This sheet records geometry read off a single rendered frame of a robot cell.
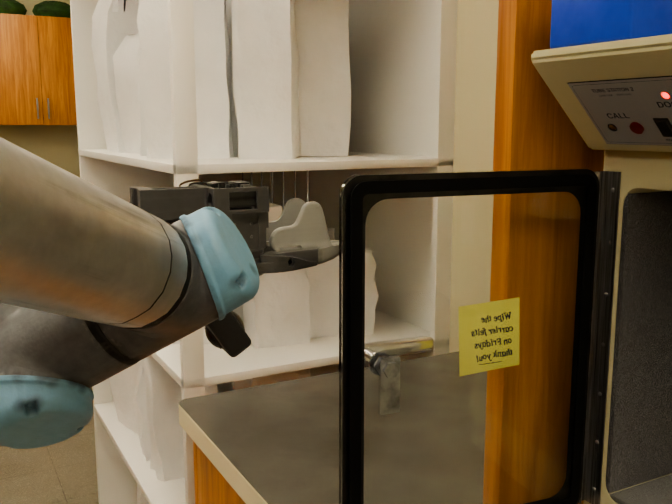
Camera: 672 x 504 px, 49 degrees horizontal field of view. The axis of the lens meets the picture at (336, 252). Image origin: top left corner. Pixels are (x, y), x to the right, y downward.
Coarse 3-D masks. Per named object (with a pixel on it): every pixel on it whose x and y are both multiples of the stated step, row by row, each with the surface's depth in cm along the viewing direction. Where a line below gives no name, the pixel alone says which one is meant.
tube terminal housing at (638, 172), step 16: (608, 160) 82; (624, 160) 80; (640, 160) 78; (656, 160) 77; (624, 176) 80; (640, 176) 79; (656, 176) 77; (624, 192) 81; (640, 192) 81; (608, 384) 85; (608, 400) 85; (608, 416) 85; (608, 432) 85; (608, 496) 86
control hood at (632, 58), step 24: (576, 48) 70; (600, 48) 67; (624, 48) 65; (648, 48) 63; (552, 72) 74; (576, 72) 72; (600, 72) 70; (624, 72) 67; (648, 72) 65; (576, 120) 78; (600, 144) 79; (624, 144) 76
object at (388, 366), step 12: (384, 360) 73; (396, 360) 73; (384, 372) 72; (396, 372) 73; (384, 384) 73; (396, 384) 74; (384, 396) 73; (396, 396) 74; (384, 408) 73; (396, 408) 74
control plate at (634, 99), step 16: (608, 80) 70; (624, 80) 68; (640, 80) 67; (656, 80) 65; (576, 96) 75; (592, 96) 73; (608, 96) 72; (624, 96) 70; (640, 96) 68; (656, 96) 67; (592, 112) 75; (608, 112) 74; (624, 112) 72; (640, 112) 70; (656, 112) 69; (608, 128) 76; (624, 128) 74; (656, 128) 71; (640, 144) 74; (656, 144) 73
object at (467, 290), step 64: (384, 256) 73; (448, 256) 75; (512, 256) 78; (576, 256) 82; (384, 320) 74; (448, 320) 77; (512, 320) 80; (448, 384) 78; (512, 384) 81; (384, 448) 76; (448, 448) 79; (512, 448) 82
